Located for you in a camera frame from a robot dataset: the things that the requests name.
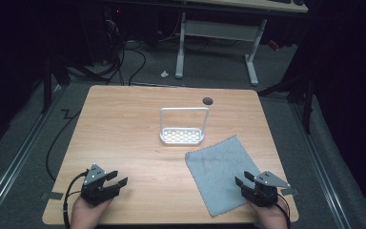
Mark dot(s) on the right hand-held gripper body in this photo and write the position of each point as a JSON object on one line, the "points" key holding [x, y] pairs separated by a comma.
{"points": [[262, 192]]}

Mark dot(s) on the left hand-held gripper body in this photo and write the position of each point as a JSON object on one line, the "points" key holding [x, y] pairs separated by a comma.
{"points": [[95, 191]]}

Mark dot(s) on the grey-blue cloth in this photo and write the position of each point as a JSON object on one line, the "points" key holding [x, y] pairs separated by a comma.
{"points": [[217, 171]]}

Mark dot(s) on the person's right hand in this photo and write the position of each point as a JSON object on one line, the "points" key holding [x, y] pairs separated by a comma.
{"points": [[271, 216]]}

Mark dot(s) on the person's left hand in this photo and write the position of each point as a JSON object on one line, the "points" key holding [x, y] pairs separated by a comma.
{"points": [[84, 214]]}

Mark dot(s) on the white plastic rack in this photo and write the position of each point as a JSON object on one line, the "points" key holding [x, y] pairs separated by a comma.
{"points": [[181, 136]]}

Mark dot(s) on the black metal stand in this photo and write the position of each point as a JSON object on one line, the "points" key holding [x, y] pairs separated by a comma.
{"points": [[47, 86], [307, 101]]}

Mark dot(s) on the crumpled white paper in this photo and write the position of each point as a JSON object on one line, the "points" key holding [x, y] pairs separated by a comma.
{"points": [[164, 74]]}

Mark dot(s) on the dark computer tower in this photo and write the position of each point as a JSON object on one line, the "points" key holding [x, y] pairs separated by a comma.
{"points": [[112, 28]]}

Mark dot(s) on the white-framed desk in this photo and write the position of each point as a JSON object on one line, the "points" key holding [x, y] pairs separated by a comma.
{"points": [[219, 30]]}

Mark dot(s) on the metal floor rail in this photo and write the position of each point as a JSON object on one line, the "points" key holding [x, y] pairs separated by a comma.
{"points": [[324, 178], [12, 165]]}

